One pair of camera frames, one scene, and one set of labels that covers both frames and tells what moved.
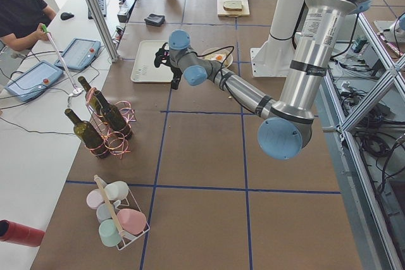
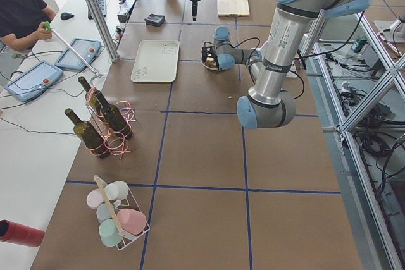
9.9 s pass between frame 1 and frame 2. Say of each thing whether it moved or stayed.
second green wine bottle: stayed
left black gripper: moved
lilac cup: stayed
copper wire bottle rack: stayed
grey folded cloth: stayed
